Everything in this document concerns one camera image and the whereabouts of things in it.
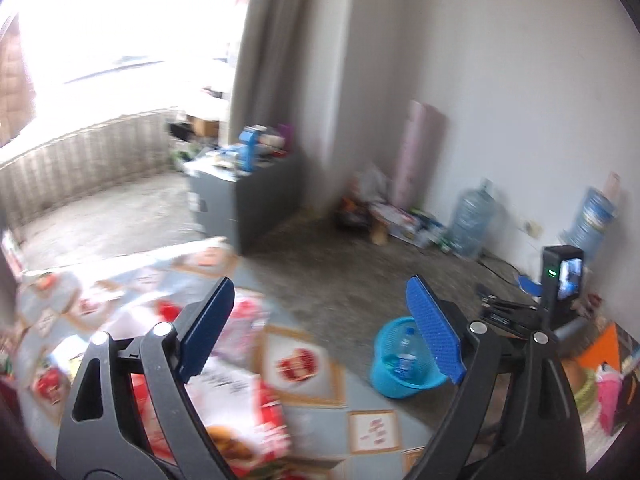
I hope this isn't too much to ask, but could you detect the red white snack packet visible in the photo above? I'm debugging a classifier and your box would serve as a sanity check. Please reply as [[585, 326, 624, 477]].
[[187, 357, 293, 466]]

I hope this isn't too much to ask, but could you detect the water jug on dispenser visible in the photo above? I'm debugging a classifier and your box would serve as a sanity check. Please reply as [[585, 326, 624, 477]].
[[560, 186, 618, 261]]

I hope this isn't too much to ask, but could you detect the grey cabinet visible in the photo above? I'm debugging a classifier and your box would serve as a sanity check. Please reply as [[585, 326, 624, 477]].
[[182, 152, 306, 256]]

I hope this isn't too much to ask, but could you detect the blue detergent bottle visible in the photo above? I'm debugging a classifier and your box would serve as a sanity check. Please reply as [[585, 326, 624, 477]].
[[237, 125, 268, 171]]

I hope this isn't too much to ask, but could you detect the flattened cardboard box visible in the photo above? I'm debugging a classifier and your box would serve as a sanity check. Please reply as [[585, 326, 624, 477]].
[[370, 205, 446, 248]]

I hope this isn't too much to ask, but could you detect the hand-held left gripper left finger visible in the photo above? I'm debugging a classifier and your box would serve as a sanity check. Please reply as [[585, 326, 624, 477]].
[[55, 276, 238, 480]]

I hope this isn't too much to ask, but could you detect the white plastic bag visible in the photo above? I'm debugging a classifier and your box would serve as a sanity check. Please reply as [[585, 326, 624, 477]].
[[352, 162, 393, 206]]

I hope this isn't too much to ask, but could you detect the large clear water jug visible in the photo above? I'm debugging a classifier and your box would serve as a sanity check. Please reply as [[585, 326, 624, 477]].
[[447, 178, 496, 260]]

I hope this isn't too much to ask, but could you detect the orange box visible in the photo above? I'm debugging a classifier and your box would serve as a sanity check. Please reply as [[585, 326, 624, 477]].
[[580, 322, 626, 368]]

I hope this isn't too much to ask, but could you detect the pink red snack packet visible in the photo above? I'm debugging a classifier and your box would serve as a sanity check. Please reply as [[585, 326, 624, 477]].
[[212, 295, 271, 376]]

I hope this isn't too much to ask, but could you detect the balcony railing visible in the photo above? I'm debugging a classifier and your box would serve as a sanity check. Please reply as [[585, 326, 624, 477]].
[[0, 107, 181, 206]]

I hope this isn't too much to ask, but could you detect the blue plastic basket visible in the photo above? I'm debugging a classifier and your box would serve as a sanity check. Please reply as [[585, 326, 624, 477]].
[[371, 316, 451, 401]]

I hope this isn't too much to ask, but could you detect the pink rolled mat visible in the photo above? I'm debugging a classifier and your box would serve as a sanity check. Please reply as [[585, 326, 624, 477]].
[[390, 100, 447, 211]]

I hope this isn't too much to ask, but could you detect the open cardboard box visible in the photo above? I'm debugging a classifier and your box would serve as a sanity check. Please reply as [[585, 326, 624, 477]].
[[185, 112, 221, 138]]

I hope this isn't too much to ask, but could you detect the fruit print tablecloth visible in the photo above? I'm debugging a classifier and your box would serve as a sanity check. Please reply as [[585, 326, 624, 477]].
[[0, 237, 431, 480]]

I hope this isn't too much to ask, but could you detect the grey curtain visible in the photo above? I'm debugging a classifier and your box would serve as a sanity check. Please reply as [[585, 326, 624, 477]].
[[227, 0, 361, 211]]

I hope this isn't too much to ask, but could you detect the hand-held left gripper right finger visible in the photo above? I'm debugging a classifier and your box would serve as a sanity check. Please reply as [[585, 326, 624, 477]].
[[406, 275, 587, 480]]

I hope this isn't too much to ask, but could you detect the clear plastic bottle blue cap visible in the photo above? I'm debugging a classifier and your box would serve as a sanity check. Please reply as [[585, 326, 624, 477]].
[[395, 327, 421, 381]]

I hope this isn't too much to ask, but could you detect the black power cable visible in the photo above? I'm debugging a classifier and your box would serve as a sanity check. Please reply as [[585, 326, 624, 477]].
[[480, 257, 526, 286]]

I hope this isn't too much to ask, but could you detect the dark packet pile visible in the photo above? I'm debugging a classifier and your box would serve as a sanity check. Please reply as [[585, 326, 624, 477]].
[[335, 195, 373, 233]]

